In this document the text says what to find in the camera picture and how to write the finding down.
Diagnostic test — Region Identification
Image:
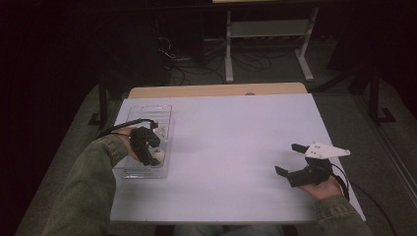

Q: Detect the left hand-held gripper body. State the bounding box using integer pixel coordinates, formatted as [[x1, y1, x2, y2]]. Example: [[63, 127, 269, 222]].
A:
[[129, 126, 162, 155]]

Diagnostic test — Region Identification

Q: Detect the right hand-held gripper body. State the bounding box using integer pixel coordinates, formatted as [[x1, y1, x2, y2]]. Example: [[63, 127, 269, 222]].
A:
[[286, 141, 351, 189]]

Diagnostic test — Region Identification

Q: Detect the clear plastic container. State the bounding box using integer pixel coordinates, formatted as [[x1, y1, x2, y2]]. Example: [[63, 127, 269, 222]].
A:
[[112, 104, 176, 180]]

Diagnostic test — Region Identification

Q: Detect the person's left hand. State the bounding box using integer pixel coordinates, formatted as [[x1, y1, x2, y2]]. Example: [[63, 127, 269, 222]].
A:
[[112, 126, 143, 162]]

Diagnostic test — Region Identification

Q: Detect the person's right hand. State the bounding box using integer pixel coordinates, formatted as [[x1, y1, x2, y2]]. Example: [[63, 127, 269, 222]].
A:
[[299, 174, 345, 202]]

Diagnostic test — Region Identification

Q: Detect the dark metal stand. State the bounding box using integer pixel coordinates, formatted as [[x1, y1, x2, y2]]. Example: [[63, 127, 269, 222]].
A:
[[367, 63, 397, 127], [88, 73, 110, 130]]

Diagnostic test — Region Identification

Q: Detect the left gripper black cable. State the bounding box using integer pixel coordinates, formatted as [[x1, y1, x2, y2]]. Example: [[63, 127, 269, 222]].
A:
[[96, 118, 159, 139]]

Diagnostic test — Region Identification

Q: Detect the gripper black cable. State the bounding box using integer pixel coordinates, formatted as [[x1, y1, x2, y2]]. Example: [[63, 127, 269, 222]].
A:
[[96, 118, 159, 139], [328, 161, 399, 236]]

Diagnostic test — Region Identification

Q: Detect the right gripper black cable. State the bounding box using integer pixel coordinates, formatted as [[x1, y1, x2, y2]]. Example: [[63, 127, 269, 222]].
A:
[[328, 161, 399, 236]]

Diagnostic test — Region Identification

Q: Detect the bundle of floor cables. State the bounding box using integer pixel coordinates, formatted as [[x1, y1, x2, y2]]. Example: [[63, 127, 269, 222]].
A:
[[156, 34, 273, 87]]

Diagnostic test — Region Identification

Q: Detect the white table frame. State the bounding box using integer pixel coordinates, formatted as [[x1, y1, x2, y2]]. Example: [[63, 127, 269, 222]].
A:
[[223, 6, 321, 84]]

